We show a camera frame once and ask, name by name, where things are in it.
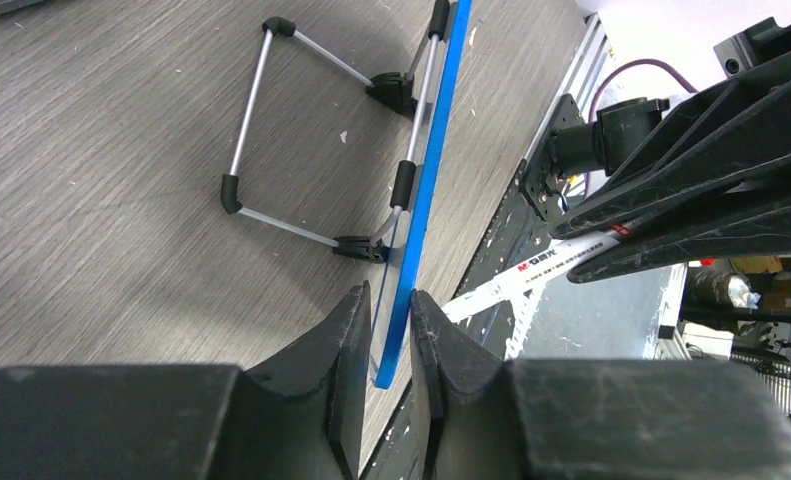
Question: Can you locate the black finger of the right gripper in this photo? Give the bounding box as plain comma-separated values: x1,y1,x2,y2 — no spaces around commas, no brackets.
566,182,791,284
549,19,791,240

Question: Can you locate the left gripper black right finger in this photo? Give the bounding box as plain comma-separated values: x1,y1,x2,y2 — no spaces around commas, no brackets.
410,290,791,479

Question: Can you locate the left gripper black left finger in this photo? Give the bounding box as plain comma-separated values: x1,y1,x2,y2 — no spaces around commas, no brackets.
0,283,371,479

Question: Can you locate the whiteboard with blue frame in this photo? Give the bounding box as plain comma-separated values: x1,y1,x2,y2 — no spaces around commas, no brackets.
370,1,472,389

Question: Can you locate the blue white marker pen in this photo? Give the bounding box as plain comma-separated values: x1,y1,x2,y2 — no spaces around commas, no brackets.
442,221,637,322

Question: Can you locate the metal whiteboard stand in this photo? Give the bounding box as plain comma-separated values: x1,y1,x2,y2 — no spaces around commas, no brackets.
219,1,464,264

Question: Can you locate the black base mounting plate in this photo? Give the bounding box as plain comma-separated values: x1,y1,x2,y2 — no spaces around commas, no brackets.
361,92,585,480

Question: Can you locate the aluminium front frame rail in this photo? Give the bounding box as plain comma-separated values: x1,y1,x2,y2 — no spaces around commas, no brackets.
523,13,611,162

